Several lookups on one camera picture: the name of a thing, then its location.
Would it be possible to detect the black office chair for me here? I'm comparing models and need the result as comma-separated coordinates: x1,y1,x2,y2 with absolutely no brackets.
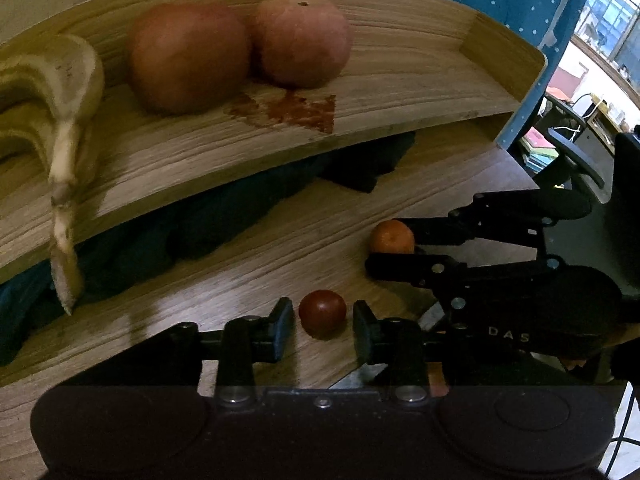
537,95,608,203

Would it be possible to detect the small red cherry tomato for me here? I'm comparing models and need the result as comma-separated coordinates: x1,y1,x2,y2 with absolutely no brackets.
298,289,348,339

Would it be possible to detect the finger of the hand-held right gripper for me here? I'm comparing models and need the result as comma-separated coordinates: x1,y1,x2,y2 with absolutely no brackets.
365,252,562,322
394,191,553,249

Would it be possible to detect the wooden tray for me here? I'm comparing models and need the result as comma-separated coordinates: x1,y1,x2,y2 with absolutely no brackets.
0,0,549,281

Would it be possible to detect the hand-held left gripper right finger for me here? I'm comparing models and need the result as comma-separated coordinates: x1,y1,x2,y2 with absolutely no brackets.
352,300,430,405

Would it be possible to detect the stack of books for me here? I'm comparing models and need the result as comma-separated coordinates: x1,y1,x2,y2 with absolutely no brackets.
520,127,558,173

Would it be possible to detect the window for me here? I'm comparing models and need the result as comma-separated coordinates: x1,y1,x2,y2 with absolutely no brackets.
575,0,640,86

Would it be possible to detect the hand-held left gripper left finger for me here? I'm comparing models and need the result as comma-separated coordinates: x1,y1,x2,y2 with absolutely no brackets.
66,296,296,405

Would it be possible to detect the red apple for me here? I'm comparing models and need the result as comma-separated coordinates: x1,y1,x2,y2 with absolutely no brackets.
125,2,253,115
251,0,353,90

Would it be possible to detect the small orange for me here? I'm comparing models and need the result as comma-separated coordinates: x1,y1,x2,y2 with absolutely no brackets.
370,219,416,255

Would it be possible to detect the bunch of ripe bananas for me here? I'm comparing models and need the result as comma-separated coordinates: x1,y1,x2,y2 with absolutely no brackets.
0,34,106,317

